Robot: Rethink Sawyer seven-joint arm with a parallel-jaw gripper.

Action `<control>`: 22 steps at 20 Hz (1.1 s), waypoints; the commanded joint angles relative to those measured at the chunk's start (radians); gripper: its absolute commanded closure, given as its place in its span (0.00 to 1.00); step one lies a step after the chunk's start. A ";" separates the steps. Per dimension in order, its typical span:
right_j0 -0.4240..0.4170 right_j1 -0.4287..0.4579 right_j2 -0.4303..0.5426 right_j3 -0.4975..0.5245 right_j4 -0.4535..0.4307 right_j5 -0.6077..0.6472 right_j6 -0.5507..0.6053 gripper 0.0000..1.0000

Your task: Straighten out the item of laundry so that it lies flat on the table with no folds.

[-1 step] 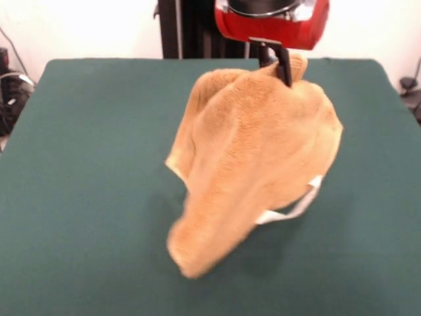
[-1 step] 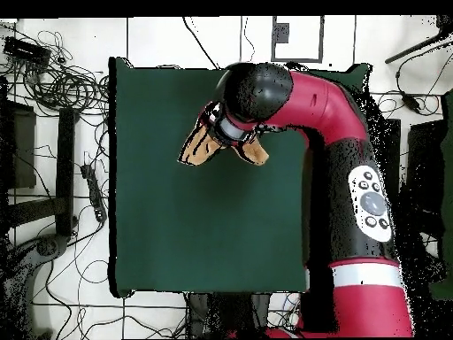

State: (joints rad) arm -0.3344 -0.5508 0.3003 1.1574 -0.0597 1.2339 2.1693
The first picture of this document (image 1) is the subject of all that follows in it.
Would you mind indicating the tan terry towel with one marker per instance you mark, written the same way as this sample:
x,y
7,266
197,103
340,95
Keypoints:
x,y
250,148

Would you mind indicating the small black box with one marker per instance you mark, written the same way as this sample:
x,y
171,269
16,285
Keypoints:
x,y
3,59

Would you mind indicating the black rounded floor base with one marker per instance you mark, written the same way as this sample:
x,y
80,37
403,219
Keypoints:
x,y
13,108
408,84

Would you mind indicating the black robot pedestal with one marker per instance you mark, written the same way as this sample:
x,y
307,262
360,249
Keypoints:
x,y
171,33

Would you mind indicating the dark green table cloth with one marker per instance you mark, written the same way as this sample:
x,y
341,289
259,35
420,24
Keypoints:
x,y
82,197

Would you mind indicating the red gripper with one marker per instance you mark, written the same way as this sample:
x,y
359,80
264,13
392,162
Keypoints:
x,y
263,28

